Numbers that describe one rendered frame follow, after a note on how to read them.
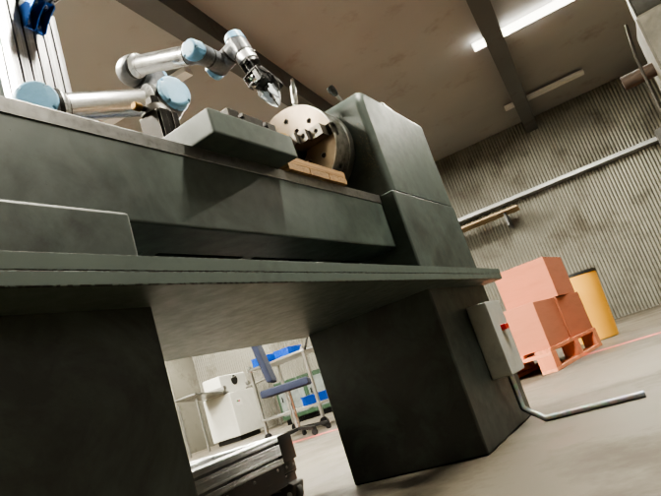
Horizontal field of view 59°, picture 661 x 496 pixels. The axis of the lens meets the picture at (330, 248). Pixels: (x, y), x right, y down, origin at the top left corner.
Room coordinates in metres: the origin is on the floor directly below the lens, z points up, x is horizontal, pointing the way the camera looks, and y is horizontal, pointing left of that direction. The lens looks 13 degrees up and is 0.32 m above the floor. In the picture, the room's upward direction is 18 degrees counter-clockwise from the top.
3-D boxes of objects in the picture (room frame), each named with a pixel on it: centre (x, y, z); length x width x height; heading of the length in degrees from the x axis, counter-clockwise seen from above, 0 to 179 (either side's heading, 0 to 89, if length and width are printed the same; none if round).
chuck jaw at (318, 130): (1.75, -0.06, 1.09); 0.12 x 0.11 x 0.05; 62
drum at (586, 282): (5.63, -2.10, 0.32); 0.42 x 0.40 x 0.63; 66
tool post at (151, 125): (1.40, 0.32, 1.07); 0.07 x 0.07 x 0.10; 62
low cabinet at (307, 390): (10.20, 0.48, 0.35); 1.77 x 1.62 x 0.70; 68
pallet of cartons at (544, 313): (4.54, -1.10, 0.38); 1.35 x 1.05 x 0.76; 157
